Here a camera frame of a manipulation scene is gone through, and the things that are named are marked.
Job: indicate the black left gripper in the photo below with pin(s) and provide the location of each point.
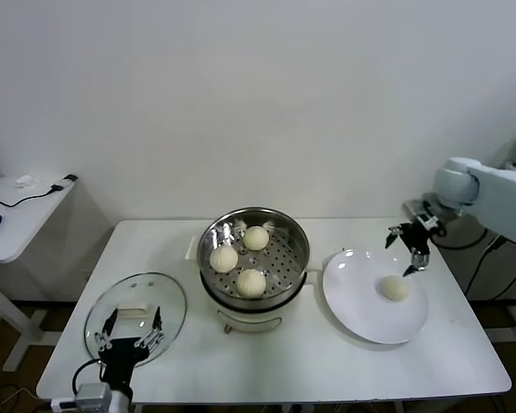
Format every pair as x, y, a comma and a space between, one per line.
122, 350

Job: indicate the small white object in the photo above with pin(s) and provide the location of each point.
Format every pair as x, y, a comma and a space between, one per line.
23, 181

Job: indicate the stainless steel steamer basket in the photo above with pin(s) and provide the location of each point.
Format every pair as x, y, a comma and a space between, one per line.
284, 266

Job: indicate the white steamed baozi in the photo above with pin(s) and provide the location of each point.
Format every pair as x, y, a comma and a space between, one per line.
256, 238
251, 283
395, 287
223, 259

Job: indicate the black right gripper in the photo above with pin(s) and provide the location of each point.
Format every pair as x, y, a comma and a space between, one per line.
417, 237

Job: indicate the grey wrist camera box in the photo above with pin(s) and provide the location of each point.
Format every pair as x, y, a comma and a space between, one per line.
421, 213
93, 396

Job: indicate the white electric cooker pot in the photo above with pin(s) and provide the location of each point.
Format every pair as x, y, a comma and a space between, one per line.
249, 320

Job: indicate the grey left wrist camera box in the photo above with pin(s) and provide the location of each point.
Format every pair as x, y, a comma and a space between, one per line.
93, 396

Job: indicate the white round plate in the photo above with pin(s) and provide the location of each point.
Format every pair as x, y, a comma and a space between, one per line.
348, 292

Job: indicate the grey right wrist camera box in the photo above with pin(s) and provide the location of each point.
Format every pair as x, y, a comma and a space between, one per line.
421, 213

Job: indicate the white side table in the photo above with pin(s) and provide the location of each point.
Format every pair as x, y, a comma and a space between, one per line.
21, 223

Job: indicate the pale right robot arm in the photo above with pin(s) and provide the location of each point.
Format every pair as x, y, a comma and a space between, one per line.
499, 193

